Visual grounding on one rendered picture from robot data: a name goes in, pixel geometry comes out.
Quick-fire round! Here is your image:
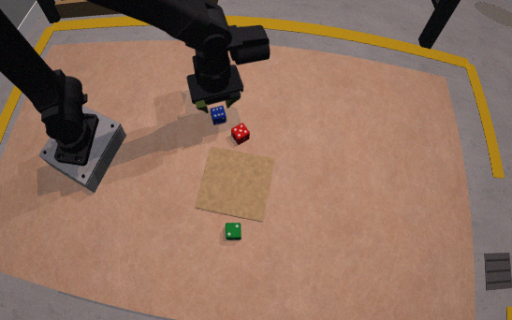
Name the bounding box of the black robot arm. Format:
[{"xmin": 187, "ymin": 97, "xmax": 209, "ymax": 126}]
[{"xmin": 0, "ymin": 0, "xmax": 270, "ymax": 166}]

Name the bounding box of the green die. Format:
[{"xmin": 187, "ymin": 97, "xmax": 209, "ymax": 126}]
[{"xmin": 226, "ymin": 223, "xmax": 241, "ymax": 240}]

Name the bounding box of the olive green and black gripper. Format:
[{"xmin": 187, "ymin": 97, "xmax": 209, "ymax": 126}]
[{"xmin": 186, "ymin": 65, "xmax": 243, "ymax": 113}]

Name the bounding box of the blue die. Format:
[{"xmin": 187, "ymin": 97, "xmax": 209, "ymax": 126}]
[{"xmin": 211, "ymin": 106, "xmax": 227, "ymax": 125}]

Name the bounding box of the tan flat mat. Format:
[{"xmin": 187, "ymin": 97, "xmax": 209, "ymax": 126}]
[{"xmin": 196, "ymin": 147, "xmax": 275, "ymax": 222}]

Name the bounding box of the red die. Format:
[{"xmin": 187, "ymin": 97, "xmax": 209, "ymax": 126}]
[{"xmin": 231, "ymin": 124, "xmax": 250, "ymax": 145}]

